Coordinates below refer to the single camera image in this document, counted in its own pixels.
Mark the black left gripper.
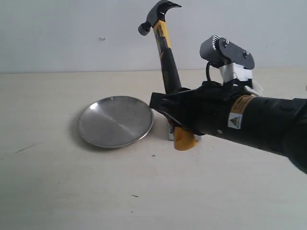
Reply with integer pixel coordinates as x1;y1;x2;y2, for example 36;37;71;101
149;81;257;141

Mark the yellow black claw hammer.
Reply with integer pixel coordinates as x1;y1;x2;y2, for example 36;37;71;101
138;0;197;151

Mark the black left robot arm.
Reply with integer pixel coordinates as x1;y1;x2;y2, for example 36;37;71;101
150;81;307;172

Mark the red dome push button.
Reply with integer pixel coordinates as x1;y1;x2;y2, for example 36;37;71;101
166;117;202;142

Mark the round metal plate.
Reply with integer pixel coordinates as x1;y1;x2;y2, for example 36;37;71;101
77;95;154;149

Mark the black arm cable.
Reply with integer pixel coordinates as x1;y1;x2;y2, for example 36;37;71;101
205;61;224;87

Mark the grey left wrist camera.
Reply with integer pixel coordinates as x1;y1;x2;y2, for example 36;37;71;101
199;34;264;94

